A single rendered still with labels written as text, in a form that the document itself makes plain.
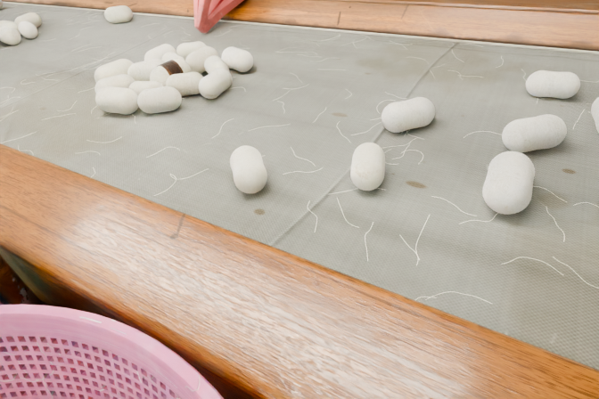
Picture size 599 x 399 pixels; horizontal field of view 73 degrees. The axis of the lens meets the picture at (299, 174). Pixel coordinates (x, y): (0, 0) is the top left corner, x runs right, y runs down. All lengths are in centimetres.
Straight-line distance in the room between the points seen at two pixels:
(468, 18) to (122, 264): 36
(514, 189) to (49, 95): 39
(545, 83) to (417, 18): 16
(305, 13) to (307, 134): 23
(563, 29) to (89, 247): 39
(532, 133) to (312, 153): 13
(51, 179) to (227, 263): 13
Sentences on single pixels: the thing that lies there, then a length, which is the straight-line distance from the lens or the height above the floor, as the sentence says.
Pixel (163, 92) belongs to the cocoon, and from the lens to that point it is 34.
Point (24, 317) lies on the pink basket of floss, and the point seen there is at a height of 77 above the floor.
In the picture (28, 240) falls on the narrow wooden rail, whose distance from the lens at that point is 23.
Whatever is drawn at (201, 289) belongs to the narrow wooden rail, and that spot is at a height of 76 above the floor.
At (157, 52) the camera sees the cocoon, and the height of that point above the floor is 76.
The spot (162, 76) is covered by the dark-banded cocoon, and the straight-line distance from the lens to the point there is 37.
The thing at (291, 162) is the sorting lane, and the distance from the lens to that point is 26.
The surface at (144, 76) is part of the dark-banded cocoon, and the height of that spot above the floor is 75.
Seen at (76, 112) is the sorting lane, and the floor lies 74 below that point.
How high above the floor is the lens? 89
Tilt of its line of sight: 38 degrees down
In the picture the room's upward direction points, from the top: 8 degrees counter-clockwise
